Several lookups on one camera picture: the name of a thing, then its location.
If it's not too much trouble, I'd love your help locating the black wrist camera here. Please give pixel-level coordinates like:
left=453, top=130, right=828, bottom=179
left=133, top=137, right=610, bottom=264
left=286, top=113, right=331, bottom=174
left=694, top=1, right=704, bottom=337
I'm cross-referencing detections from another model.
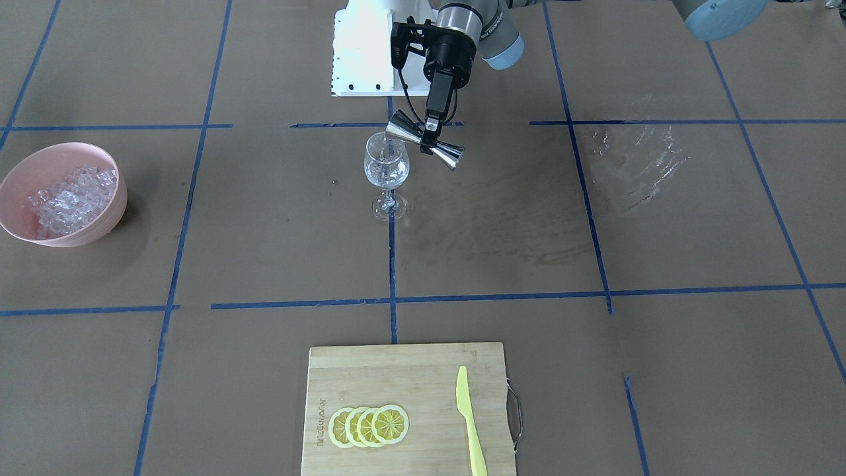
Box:
left=390, top=17, right=435, bottom=71

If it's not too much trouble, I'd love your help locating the bamboo cutting board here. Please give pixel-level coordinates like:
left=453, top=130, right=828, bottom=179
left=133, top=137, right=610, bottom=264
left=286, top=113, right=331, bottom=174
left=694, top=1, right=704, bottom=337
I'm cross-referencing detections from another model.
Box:
left=300, top=342, right=517, bottom=475

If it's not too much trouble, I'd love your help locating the white camera stand base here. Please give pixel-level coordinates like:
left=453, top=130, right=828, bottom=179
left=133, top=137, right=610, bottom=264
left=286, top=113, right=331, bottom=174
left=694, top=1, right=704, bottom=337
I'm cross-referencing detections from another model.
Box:
left=330, top=1, right=436, bottom=97

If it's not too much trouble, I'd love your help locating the yellow plastic knife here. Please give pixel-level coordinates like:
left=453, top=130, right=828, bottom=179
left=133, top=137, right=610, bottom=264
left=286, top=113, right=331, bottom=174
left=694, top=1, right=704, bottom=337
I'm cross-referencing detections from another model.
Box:
left=454, top=365, right=488, bottom=475

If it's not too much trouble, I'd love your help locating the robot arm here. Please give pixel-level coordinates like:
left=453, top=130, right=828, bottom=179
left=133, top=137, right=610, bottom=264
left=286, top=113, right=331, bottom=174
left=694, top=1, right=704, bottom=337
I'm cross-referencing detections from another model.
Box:
left=391, top=1, right=767, bottom=155

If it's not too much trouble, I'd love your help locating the clear ice cubes pile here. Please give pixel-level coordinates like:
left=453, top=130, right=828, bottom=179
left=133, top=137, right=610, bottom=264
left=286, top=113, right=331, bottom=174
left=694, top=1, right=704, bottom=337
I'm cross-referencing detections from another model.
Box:
left=28, top=165, right=118, bottom=240

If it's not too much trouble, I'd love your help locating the pink bowl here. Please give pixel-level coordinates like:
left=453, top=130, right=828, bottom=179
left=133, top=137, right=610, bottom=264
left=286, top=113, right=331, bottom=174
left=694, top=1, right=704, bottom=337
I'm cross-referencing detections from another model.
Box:
left=1, top=142, right=127, bottom=247

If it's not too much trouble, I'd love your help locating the black braided camera cable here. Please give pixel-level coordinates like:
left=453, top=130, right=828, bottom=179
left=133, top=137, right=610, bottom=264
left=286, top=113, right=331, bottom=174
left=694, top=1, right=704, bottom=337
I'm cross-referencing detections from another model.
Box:
left=395, top=63, right=430, bottom=126

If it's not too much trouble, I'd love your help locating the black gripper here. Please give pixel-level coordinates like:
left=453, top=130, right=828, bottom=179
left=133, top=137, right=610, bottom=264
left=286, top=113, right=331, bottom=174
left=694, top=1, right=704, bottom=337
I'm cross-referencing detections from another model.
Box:
left=423, top=26, right=477, bottom=149

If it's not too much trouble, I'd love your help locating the clear wine glass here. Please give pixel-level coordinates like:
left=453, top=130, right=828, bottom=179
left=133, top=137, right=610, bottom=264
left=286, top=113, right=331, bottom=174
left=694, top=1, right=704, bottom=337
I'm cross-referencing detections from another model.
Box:
left=364, top=132, right=410, bottom=222

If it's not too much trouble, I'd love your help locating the steel cocktail jigger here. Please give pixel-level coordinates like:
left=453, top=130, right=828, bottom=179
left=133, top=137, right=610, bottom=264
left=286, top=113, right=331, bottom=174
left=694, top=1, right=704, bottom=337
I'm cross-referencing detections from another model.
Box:
left=385, top=110, right=465, bottom=171

